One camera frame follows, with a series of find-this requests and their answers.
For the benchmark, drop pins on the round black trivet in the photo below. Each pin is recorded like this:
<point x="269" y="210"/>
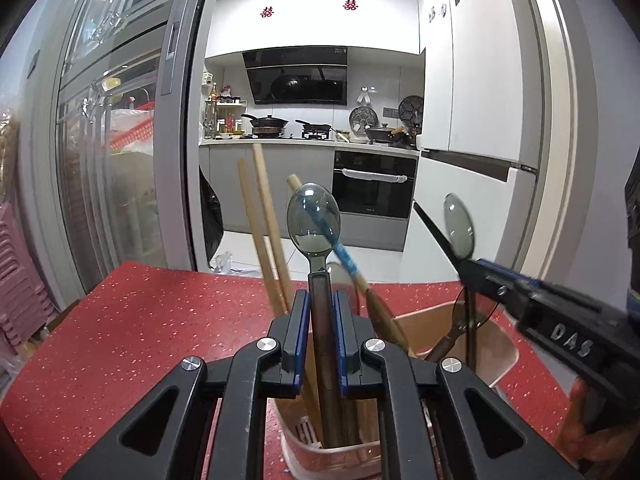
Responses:
<point x="411" y="109"/>

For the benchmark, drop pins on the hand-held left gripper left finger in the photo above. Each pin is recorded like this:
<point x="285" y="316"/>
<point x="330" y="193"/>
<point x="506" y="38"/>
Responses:
<point x="301" y="340"/>

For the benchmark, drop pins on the plain wooden chopstick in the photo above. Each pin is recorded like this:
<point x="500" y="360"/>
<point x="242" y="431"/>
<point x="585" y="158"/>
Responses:
<point x="270" y="220"/>
<point x="255" y="230"/>

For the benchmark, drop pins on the red plastic basket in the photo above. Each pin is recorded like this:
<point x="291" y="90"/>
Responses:
<point x="132" y="135"/>

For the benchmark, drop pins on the black wok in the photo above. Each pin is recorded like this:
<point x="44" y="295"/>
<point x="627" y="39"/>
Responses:
<point x="267" y="122"/>

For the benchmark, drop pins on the spice rack with bottles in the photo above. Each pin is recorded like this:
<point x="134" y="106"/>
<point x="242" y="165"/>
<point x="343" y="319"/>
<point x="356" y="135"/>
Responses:
<point x="222" y="110"/>

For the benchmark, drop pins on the stack of pink plastic stools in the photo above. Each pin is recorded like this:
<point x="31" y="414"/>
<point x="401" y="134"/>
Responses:
<point x="20" y="285"/>

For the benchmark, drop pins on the dark cooking pot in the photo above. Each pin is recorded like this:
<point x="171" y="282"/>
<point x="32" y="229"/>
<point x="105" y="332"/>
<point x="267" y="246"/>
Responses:
<point x="382" y="133"/>

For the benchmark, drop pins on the grey kitchen counter cabinet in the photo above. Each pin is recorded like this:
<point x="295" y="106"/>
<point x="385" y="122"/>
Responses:
<point x="270" y="185"/>

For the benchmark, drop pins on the black range hood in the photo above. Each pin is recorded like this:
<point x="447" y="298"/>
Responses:
<point x="300" y="80"/>

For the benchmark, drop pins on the black built-in oven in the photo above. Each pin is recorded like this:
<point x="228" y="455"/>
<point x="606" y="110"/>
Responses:
<point x="375" y="195"/>

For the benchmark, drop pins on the black frying pan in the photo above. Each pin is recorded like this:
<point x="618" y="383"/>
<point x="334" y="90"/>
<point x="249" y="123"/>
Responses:
<point x="315" y="126"/>

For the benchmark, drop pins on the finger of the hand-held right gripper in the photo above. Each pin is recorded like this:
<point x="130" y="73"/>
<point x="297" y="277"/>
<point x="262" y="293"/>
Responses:
<point x="500" y="269"/>
<point x="487" y="285"/>

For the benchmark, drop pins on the white refrigerator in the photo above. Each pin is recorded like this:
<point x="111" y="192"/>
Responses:
<point x="475" y="85"/>

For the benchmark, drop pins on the red paper wall decal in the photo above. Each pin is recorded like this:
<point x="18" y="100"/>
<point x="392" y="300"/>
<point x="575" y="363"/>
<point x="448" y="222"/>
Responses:
<point x="350" y="5"/>
<point x="267" y="12"/>

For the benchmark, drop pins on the blue patterned wooden chopstick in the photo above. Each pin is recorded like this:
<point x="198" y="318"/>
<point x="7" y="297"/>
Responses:
<point x="345" y="255"/>

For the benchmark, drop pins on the person's right hand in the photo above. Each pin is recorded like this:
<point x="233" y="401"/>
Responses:
<point x="580" y="440"/>

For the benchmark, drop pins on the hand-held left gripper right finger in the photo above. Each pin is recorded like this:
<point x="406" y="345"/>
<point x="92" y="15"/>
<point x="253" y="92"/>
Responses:
<point x="342" y="340"/>

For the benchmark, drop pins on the glass sliding door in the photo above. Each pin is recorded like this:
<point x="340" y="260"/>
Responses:
<point x="170" y="110"/>

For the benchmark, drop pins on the black plastic bag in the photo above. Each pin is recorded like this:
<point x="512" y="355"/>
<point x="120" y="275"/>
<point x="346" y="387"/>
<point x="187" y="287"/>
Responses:
<point x="212" y="210"/>

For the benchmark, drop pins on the round silver steamer rack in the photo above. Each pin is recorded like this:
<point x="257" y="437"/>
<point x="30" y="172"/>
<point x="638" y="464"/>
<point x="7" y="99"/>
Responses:
<point x="362" y="119"/>

